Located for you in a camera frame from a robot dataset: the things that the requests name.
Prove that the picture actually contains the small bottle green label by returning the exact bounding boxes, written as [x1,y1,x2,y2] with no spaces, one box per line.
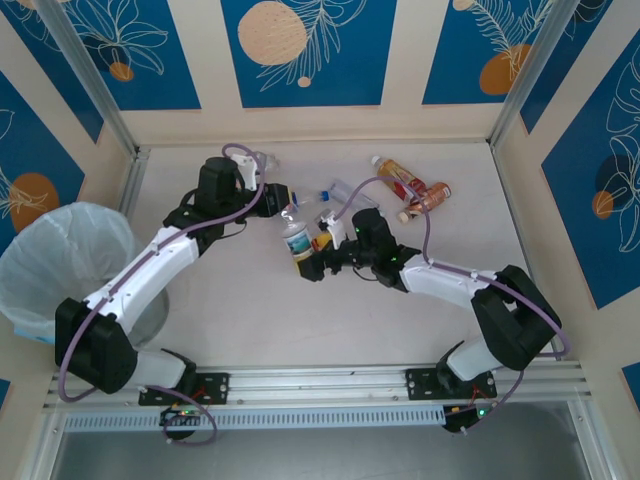
[281,222,314,274]

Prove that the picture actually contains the clear ribbed bottle pale cap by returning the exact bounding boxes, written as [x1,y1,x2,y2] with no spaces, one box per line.
[329,178,380,212]

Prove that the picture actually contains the amber tea bottle red label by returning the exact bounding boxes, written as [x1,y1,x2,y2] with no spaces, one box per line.
[369,155,429,204]

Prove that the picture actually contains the bottle with brown label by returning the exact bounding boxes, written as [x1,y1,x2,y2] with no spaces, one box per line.
[397,181,453,225]

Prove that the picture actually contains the bin with white bag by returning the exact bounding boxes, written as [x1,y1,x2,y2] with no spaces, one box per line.
[0,201,171,351]

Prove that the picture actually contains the steel panel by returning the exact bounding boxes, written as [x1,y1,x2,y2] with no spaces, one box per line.
[49,429,591,480]

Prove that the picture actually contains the left controller board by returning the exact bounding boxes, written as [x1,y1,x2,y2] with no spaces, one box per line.
[159,405,204,429]

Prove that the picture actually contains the controller board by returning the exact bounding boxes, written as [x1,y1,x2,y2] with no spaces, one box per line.
[159,405,204,429]
[442,403,501,434]

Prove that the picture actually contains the right controller board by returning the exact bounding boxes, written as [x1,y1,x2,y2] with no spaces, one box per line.
[442,403,501,434]

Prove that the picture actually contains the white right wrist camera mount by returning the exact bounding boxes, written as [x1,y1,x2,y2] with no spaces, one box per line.
[319,210,347,247]

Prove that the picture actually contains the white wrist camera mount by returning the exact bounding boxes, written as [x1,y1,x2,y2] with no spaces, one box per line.
[319,210,347,247]
[229,152,264,191]

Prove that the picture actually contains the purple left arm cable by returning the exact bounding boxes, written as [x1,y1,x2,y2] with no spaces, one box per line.
[57,142,265,446]

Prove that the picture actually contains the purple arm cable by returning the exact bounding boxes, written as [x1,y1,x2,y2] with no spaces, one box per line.
[57,142,265,446]
[337,175,571,436]

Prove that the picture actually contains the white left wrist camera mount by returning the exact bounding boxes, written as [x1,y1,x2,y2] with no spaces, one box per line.
[229,152,264,191]

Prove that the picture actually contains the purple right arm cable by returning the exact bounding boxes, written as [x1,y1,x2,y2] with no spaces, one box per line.
[337,175,571,436]

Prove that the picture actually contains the aluminium side rail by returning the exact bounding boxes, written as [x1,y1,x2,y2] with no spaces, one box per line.
[489,144,565,362]
[117,146,151,216]

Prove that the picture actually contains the aluminium mounting rail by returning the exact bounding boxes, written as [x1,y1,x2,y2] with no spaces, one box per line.
[42,362,594,411]

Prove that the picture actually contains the grey slotted cable duct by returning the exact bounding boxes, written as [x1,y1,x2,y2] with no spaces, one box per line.
[62,403,449,434]

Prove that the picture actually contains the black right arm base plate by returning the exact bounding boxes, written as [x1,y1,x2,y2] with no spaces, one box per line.
[403,367,499,402]

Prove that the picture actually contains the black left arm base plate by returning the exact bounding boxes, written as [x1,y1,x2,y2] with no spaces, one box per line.
[138,370,231,407]

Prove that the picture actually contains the aluminium frame post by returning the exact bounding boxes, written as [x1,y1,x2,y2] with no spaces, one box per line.
[34,0,151,161]
[487,0,614,151]

